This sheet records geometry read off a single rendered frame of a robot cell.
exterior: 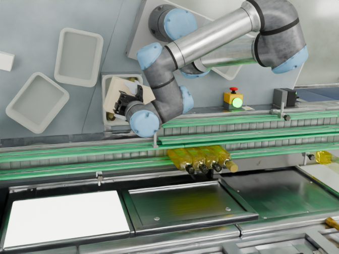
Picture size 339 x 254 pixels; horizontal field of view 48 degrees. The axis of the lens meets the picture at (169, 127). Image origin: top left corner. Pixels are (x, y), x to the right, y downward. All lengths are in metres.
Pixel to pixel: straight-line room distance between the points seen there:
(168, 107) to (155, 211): 0.52
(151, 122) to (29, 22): 0.82
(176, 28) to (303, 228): 0.86
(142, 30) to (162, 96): 0.60
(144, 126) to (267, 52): 0.44
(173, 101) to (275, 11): 0.38
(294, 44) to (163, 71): 0.39
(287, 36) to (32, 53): 1.03
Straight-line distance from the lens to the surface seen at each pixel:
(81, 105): 1.73
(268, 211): 1.59
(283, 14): 1.15
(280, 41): 1.16
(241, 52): 1.28
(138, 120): 1.03
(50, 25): 1.68
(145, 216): 1.43
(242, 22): 1.11
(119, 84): 1.34
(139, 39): 1.61
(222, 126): 1.78
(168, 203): 1.51
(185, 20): 1.42
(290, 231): 1.47
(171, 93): 1.06
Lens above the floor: 2.43
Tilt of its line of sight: 67 degrees down
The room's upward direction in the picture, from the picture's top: 136 degrees clockwise
